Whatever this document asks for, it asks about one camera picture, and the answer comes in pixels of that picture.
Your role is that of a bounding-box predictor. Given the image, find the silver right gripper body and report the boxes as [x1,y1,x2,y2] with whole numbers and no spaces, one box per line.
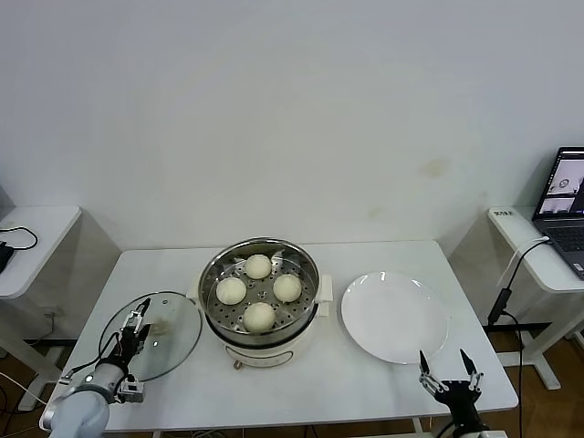
[433,378,481,415]

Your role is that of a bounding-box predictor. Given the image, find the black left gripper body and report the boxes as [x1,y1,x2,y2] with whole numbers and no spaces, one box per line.
[116,325,152,362]

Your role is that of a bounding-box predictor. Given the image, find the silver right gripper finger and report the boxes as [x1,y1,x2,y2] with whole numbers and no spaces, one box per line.
[457,348,485,394]
[418,349,449,394]

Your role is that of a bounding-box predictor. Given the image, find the round glass pot lid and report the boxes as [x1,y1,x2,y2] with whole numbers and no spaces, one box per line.
[98,289,203,382]

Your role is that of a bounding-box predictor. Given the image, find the white steamed baozi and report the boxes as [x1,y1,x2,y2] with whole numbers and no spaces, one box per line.
[245,253,273,281]
[272,273,304,305]
[215,276,248,307]
[242,301,277,334]

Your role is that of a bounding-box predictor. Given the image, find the black computer mouse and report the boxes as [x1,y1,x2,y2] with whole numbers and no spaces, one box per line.
[0,241,16,276]

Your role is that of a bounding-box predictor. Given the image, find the stainless steel steamer basket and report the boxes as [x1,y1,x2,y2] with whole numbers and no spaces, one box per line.
[198,236,321,337]

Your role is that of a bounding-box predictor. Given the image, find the white table leg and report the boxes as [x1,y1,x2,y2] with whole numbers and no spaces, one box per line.
[410,416,435,438]

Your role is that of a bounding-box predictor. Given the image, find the white round plate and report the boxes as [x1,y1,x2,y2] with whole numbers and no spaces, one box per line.
[340,270,451,366]

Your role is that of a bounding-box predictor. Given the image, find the white side desk with mouse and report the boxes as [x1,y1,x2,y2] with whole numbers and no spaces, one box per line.
[0,203,85,412]

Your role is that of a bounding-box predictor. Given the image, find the white side desk with label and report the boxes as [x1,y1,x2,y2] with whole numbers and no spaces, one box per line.
[483,204,584,391]

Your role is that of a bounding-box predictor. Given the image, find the cream electric cooking pot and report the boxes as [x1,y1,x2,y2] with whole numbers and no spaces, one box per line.
[185,273,335,371]

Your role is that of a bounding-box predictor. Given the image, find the grey open laptop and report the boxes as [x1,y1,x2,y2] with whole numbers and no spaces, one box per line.
[530,145,584,281]

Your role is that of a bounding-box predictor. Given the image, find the dark left wrist cable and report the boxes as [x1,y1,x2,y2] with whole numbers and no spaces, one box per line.
[57,331,121,382]

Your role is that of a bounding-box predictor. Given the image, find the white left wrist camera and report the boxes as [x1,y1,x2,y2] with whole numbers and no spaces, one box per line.
[115,379,147,405]

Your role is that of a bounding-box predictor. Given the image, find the black cable with adapter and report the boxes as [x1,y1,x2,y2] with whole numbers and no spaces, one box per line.
[485,236,554,438]

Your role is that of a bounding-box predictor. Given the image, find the white floor cable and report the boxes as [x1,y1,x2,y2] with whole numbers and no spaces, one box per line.
[0,370,50,406]

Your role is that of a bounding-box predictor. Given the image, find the white flat cable strip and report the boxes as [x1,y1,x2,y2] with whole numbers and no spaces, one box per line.
[498,235,551,288]

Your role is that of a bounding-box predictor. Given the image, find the black mouse cable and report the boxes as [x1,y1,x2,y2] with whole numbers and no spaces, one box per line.
[0,224,39,251]

